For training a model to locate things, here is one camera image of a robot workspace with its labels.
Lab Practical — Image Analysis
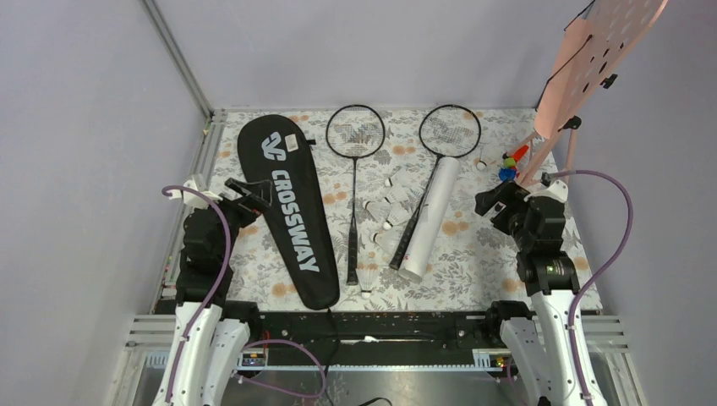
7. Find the aluminium frame profile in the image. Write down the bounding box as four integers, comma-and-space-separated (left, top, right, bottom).
136, 1, 215, 315

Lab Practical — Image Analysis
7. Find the pink perforated metal chair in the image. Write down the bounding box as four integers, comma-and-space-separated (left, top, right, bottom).
516, 0, 668, 188

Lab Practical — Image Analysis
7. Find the white shuttlecock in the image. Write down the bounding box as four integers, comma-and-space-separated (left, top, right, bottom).
474, 146, 490, 171
382, 184, 410, 204
384, 168, 412, 188
370, 228, 402, 254
357, 263, 380, 299
382, 203, 412, 230
363, 200, 391, 222

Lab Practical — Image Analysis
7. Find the colourful toy pile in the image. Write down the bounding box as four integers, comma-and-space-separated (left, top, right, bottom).
498, 145, 530, 182

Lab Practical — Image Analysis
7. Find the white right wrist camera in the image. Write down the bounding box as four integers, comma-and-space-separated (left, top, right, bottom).
536, 173, 568, 204

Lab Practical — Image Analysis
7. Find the floral table mat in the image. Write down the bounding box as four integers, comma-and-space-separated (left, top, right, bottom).
207, 107, 534, 312

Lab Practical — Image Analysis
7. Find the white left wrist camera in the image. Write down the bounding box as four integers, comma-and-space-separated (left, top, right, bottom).
181, 174, 222, 209

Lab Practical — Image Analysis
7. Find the black Crossway racket bag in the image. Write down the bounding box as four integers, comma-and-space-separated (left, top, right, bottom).
237, 114, 340, 310

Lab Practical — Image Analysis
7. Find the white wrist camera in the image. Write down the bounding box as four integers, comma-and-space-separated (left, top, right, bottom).
536, 173, 568, 204
181, 174, 222, 209

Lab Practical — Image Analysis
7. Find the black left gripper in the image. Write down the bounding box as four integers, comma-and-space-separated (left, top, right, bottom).
198, 178, 271, 262

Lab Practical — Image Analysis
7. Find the black badminton racket right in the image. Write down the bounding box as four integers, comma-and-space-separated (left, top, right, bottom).
389, 104, 482, 271

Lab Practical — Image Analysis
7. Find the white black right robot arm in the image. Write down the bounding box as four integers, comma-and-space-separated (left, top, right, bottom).
475, 180, 607, 405

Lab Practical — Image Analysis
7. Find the black badminton racket left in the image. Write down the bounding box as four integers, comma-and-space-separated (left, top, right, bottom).
325, 104, 386, 286

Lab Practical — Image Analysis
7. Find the white shuttlecock tube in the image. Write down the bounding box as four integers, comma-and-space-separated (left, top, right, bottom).
398, 157, 460, 283

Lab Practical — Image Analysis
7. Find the black badminton racket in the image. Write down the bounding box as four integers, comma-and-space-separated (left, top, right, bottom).
389, 104, 482, 271
325, 104, 386, 286

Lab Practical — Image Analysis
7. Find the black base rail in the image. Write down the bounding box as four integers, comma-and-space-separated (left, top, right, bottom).
152, 299, 539, 371

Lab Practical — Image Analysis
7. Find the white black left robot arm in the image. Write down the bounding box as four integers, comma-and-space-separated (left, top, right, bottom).
153, 178, 272, 405

